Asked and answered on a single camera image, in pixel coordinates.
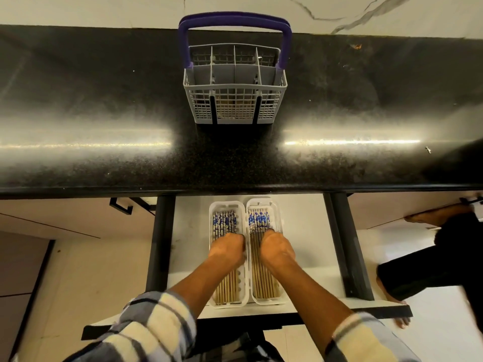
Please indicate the person's left hand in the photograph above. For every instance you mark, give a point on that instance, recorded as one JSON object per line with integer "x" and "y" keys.
{"x": 226, "y": 250}

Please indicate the person's right hand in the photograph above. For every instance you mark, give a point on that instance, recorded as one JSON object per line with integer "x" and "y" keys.
{"x": 276, "y": 249}

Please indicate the person's left fingers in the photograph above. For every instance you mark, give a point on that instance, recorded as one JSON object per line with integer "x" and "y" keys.
{"x": 232, "y": 238}

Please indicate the person's right fingers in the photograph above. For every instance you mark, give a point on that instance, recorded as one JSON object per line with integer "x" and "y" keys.
{"x": 266, "y": 235}

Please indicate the person's right forearm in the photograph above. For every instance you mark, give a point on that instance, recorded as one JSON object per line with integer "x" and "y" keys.
{"x": 307, "y": 297}

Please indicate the person's left forearm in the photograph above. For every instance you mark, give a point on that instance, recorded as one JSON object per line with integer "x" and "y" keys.
{"x": 203, "y": 280}

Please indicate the bundle of blue-patterned wooden chopsticks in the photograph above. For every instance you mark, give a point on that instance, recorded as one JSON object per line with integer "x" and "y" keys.
{"x": 259, "y": 220}
{"x": 224, "y": 222}

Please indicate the clear plastic chopstick tray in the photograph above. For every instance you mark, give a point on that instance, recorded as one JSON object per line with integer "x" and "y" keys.
{"x": 211, "y": 222}
{"x": 281, "y": 222}

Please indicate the white drawer with black rails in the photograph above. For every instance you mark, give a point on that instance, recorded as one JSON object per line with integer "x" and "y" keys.
{"x": 303, "y": 229}

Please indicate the plaid shirt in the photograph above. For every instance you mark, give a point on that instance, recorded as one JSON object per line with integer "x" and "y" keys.
{"x": 151, "y": 327}

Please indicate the beige cabinet door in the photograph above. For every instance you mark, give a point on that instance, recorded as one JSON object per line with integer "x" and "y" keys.
{"x": 396, "y": 207}
{"x": 56, "y": 214}

